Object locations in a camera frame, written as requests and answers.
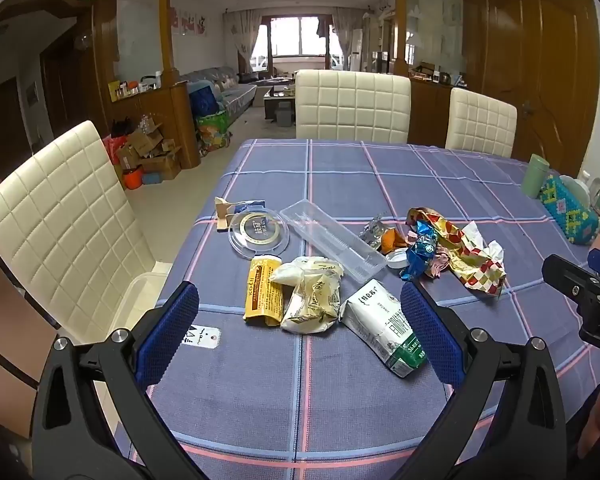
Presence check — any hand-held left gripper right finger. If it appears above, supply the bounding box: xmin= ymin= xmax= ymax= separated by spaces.
xmin=392 ymin=281 xmax=571 ymax=480

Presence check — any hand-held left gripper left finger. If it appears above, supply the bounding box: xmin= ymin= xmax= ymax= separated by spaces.
xmin=30 ymin=281 xmax=202 ymax=480

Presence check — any clear plastic storage bin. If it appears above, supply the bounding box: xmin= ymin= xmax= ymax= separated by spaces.
xmin=95 ymin=269 xmax=173 ymax=343

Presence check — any white green milk carton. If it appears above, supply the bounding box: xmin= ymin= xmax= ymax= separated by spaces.
xmin=340 ymin=279 xmax=428 ymax=380

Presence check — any pink paper wrapper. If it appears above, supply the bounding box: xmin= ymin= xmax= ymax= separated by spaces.
xmin=427 ymin=252 xmax=453 ymax=278

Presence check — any red gold checkered wrapper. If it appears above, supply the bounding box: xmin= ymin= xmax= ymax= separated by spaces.
xmin=405 ymin=206 xmax=507 ymax=297

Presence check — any blue foil wrapper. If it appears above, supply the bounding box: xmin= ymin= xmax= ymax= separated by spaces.
xmin=399 ymin=220 xmax=440 ymax=282

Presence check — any yellow snack packet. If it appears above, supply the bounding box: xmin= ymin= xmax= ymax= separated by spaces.
xmin=243 ymin=255 xmax=286 ymax=327

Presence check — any silver foil blister pack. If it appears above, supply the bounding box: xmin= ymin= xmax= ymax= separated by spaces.
xmin=358 ymin=214 xmax=391 ymax=248

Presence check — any cream snack bag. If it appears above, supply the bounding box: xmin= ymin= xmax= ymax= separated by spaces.
xmin=270 ymin=256 xmax=345 ymax=335

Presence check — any white printed label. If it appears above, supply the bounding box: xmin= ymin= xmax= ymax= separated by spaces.
xmin=180 ymin=325 xmax=220 ymax=350

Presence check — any colourful beaded tissue box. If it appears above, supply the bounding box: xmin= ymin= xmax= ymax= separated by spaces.
xmin=539 ymin=172 xmax=600 ymax=246

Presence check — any pale green cup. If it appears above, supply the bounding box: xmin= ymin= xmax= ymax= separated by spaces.
xmin=521 ymin=153 xmax=551 ymax=200

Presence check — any torn brown cardboard packet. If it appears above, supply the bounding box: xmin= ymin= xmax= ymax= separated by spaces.
xmin=214 ymin=196 xmax=267 ymax=233

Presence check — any plaid blue tablecloth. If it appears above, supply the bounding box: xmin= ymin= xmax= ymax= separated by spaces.
xmin=127 ymin=137 xmax=600 ymax=480

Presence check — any clear round plastic lid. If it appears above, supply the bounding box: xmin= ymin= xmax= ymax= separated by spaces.
xmin=227 ymin=208 xmax=291 ymax=261

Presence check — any clear plastic tray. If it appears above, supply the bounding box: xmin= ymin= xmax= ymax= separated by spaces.
xmin=279 ymin=199 xmax=388 ymax=282

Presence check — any cream quilted chair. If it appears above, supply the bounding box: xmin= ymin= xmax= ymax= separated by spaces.
xmin=445 ymin=87 xmax=518 ymax=158
xmin=295 ymin=69 xmax=412 ymax=145
xmin=0 ymin=120 xmax=173 ymax=346

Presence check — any open cardboard box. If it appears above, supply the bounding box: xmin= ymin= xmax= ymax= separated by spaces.
xmin=141 ymin=152 xmax=182 ymax=181
xmin=116 ymin=145 xmax=142 ymax=170
xmin=127 ymin=127 xmax=165 ymax=158

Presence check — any rose brown refrigerator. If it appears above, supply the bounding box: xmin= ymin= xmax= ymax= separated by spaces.
xmin=0 ymin=232 xmax=61 ymax=441

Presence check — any red plastic bag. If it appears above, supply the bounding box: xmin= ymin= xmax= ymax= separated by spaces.
xmin=102 ymin=135 xmax=128 ymax=165

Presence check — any colourful woven bag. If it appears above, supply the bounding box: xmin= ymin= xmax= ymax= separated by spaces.
xmin=196 ymin=110 xmax=231 ymax=153

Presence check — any wooden door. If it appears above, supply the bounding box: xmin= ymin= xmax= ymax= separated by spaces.
xmin=482 ymin=0 xmax=600 ymax=178

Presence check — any wooden partition cabinet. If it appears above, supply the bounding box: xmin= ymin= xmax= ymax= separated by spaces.
xmin=392 ymin=0 xmax=456 ymax=148
xmin=110 ymin=0 xmax=202 ymax=171

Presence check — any blue quilted bag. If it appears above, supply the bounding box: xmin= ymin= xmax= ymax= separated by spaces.
xmin=187 ymin=80 xmax=221 ymax=117

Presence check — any grey patterned sofa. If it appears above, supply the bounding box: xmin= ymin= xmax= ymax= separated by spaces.
xmin=180 ymin=66 xmax=258 ymax=126

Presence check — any dark coffee table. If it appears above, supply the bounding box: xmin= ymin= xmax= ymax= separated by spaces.
xmin=263 ymin=77 xmax=298 ymax=121

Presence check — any white standing air conditioner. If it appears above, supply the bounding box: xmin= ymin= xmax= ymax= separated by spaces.
xmin=350 ymin=29 xmax=365 ymax=72

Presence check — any patterned sheer curtain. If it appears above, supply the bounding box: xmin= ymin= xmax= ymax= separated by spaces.
xmin=330 ymin=7 xmax=363 ymax=68
xmin=225 ymin=10 xmax=263 ymax=75

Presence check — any window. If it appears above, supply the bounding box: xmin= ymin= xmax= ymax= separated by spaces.
xmin=267 ymin=16 xmax=331 ymax=57

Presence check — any wall poster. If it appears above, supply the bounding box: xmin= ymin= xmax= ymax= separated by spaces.
xmin=172 ymin=7 xmax=208 ymax=36

